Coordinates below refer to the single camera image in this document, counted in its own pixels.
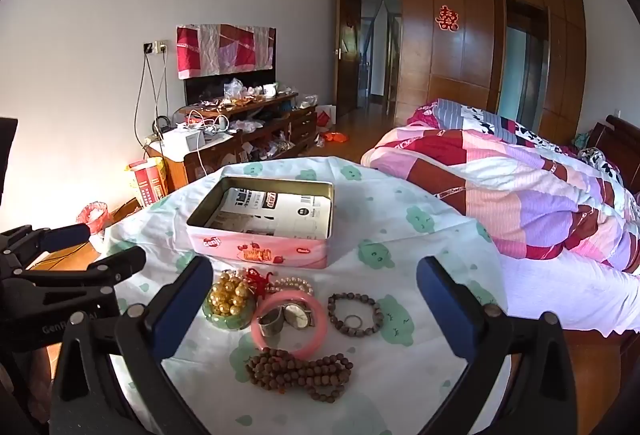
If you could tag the wooden wardrobe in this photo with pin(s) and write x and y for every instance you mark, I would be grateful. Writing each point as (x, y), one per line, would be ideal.
(465, 75)

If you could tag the black television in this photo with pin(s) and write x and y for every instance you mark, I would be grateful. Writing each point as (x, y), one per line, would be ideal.
(210, 87)

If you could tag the black flat panel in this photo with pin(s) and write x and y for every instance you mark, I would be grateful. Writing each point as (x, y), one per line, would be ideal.
(7, 155)

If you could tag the orange plastic bag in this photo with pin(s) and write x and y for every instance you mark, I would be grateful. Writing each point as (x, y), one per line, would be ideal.
(335, 136)

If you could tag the wooden door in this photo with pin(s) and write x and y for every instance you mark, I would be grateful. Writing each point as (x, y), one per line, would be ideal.
(345, 65)

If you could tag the white bed sheet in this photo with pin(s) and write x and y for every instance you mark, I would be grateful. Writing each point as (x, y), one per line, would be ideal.
(575, 300)

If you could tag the pink plastic bag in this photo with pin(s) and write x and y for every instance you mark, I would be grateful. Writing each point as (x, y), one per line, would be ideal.
(92, 215)

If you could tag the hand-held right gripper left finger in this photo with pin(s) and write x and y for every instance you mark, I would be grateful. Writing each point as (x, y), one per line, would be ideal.
(182, 305)

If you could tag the pink bangle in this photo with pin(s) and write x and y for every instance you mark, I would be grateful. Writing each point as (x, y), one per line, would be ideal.
(260, 340)

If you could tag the wall socket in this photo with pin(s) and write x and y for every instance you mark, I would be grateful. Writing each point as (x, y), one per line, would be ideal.
(155, 47)

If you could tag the metal wrist watch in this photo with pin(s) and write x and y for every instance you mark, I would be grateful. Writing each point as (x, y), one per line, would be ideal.
(297, 315)

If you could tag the red paper wall sticker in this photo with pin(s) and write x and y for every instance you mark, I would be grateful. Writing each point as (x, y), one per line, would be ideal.
(446, 18)

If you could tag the pink metal tin box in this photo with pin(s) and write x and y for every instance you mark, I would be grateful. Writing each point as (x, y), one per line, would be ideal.
(225, 247)

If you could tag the white box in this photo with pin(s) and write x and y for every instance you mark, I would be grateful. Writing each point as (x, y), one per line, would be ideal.
(182, 142)

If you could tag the wooden headboard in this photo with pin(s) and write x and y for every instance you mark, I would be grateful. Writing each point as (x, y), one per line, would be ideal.
(620, 130)

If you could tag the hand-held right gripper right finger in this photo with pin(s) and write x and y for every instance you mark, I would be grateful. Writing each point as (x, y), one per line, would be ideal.
(445, 310)

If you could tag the white mug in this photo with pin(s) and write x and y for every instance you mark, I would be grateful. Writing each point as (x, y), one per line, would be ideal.
(270, 90)

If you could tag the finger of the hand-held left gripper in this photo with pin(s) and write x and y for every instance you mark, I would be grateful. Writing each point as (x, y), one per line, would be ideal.
(65, 236)
(117, 265)

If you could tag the red carton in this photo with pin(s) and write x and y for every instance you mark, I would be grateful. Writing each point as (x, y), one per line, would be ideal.
(150, 187)

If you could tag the wooden television cabinet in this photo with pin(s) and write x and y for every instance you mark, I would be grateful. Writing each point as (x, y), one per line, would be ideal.
(220, 155)

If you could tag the pink patchwork quilt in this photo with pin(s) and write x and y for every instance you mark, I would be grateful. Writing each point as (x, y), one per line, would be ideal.
(500, 180)

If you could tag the red patchwork cloth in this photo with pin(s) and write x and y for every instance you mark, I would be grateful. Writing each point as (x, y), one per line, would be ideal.
(225, 47)

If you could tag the cloud printed tablecloth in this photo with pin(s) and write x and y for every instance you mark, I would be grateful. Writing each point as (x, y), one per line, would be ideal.
(380, 215)

